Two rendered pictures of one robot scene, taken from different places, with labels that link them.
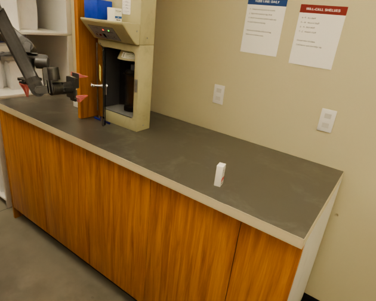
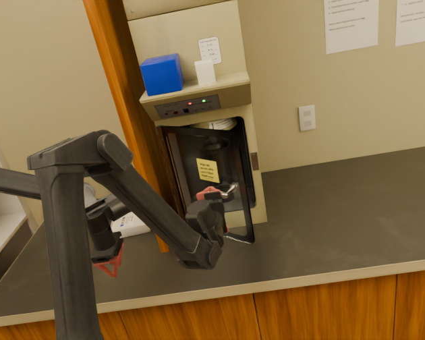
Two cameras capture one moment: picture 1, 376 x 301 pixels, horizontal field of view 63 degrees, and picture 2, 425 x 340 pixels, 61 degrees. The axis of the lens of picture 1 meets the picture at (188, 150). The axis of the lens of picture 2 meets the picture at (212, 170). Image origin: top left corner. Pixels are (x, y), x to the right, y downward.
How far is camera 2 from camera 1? 1.23 m
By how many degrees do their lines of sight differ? 25
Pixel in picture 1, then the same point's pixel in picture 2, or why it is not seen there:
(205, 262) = not seen: outside the picture
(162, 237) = (420, 328)
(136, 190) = (370, 296)
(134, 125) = (262, 214)
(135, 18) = (235, 64)
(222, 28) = (292, 34)
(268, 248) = not seen: outside the picture
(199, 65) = (267, 92)
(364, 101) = not seen: outside the picture
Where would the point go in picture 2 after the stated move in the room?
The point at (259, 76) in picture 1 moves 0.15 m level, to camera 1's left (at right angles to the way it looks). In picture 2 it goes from (360, 75) to (336, 84)
